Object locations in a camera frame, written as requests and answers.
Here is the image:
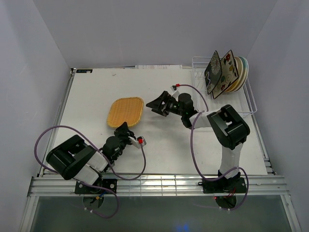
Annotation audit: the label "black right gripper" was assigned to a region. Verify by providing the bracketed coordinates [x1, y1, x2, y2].
[146, 91, 184, 117]

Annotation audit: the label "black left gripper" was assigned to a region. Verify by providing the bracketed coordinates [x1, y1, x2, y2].
[112, 121, 136, 160]

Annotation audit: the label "yellow woven square mat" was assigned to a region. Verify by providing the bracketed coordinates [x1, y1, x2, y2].
[107, 97, 144, 128]

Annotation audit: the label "black floral square plate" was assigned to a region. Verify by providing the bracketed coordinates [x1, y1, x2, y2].
[204, 50, 222, 95]

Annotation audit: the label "square floral cream plate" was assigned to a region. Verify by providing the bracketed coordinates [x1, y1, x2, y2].
[212, 50, 239, 99]

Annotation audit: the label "cream and yellow round plate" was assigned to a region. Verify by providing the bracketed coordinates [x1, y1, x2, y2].
[226, 57, 244, 92]

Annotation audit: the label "cream and blue round plate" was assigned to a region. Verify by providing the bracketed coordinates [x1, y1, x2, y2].
[238, 57, 249, 90]

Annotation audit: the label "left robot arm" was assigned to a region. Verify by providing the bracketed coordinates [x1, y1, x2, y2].
[46, 122, 136, 193]

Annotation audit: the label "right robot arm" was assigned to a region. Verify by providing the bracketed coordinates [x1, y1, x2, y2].
[146, 91, 250, 193]

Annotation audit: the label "papers at table back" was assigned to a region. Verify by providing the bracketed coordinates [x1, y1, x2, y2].
[135, 65, 183, 70]

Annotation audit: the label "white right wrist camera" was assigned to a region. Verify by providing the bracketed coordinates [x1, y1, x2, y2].
[170, 84, 180, 99]

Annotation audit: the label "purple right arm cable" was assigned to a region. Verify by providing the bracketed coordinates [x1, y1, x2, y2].
[177, 84, 249, 211]

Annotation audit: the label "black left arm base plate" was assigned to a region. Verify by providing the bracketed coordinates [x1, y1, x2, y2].
[74, 179, 117, 195]

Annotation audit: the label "white wire dish rack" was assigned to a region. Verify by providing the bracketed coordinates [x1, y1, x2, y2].
[191, 57, 257, 117]

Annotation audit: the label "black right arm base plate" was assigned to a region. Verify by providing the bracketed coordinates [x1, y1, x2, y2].
[197, 177, 248, 211]

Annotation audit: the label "aluminium table frame rail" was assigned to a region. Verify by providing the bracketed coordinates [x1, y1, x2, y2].
[27, 175, 290, 197]

